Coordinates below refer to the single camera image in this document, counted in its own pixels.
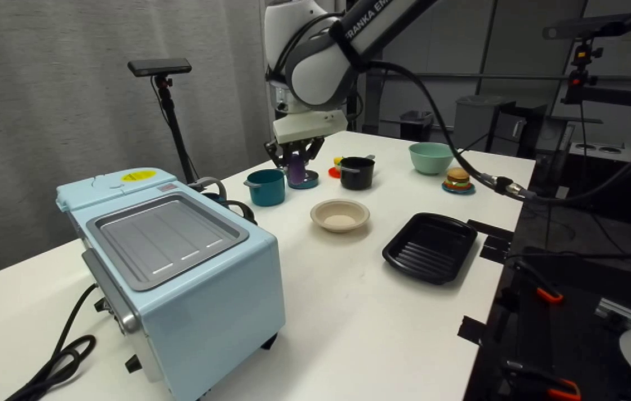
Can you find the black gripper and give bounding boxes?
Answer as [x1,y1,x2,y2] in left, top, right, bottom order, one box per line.
[263,109,348,175]

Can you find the purple plush toy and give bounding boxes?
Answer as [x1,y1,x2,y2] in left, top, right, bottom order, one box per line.
[287,157,306,184]

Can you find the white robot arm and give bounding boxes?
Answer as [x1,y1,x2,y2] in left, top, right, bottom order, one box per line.
[263,0,437,179]

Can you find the orange toy piece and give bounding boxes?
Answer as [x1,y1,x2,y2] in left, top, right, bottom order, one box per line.
[327,156,344,178]

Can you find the teal toy pot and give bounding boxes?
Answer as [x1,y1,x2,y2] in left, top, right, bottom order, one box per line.
[246,168,286,206]

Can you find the black toy pot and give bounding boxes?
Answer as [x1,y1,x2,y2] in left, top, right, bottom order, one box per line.
[340,156,375,189]

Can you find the beige shallow bowl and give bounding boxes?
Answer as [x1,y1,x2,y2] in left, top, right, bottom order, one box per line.
[309,197,371,233]

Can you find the mint green bowl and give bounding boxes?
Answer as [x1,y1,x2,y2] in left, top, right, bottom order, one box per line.
[408,143,453,175]

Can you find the toy burger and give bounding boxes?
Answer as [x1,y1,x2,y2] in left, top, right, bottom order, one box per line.
[441,167,474,194]

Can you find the teal pot lid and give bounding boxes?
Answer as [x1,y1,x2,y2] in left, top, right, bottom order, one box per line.
[287,168,318,189]

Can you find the black grill pan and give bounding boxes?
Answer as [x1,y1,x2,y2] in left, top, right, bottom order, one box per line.
[381,213,478,284]

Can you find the light blue toaster oven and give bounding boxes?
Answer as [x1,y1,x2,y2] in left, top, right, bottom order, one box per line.
[55,167,286,401]

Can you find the black camera on stand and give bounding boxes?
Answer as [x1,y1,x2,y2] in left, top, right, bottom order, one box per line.
[127,57,195,182]

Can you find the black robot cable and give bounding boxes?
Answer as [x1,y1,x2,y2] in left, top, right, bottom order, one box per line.
[357,60,631,206]

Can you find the orange handled clamp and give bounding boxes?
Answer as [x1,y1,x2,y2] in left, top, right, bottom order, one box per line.
[502,361,582,401]
[514,261,563,304]

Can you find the black power cable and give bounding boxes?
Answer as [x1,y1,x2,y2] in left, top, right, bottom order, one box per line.
[5,281,100,401]

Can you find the black camera on tripod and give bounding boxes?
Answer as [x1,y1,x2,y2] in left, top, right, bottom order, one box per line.
[542,11,631,152]

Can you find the orange handled clamp lower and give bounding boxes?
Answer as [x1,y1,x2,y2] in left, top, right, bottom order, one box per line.
[502,361,582,401]

